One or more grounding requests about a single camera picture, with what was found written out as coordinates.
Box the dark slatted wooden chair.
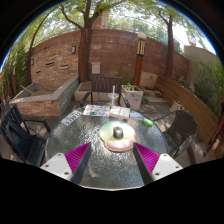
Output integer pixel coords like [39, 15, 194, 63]
[79, 75, 132, 109]

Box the slim tree trunk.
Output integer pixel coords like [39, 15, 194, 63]
[157, 8, 175, 79]

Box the thin leaning tree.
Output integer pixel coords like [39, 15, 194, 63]
[26, 13, 51, 84]

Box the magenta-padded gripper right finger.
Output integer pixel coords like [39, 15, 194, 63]
[132, 142, 184, 186]

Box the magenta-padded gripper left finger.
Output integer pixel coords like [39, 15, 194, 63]
[39, 142, 93, 186]

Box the curved wooden bench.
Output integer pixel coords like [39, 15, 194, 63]
[154, 74, 219, 144]

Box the beige stone slab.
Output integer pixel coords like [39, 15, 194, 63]
[139, 71, 159, 89]

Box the thick forked tree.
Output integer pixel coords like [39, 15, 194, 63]
[59, 0, 111, 84]

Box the round pale green mouse pad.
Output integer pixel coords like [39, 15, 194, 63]
[99, 120, 137, 153]

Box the flat white box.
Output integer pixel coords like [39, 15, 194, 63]
[117, 107, 131, 121]
[108, 105, 124, 120]

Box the blue and white book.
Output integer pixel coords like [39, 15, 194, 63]
[129, 110, 145, 121]

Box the white wall box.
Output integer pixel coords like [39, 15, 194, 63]
[91, 61, 102, 75]

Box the black slatted chair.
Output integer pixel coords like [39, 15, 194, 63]
[0, 103, 52, 168]

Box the grey computer mouse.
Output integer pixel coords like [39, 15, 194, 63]
[112, 126, 124, 139]

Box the stone raised garden bed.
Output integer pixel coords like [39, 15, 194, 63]
[9, 75, 81, 118]

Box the dark wicker chair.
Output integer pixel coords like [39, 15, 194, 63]
[151, 109, 199, 159]

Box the wooden garden lamp post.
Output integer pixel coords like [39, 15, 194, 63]
[132, 32, 148, 87]

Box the small green packet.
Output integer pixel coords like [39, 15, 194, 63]
[141, 117, 155, 127]

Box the colourful printed sheet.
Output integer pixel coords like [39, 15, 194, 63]
[82, 104, 111, 118]

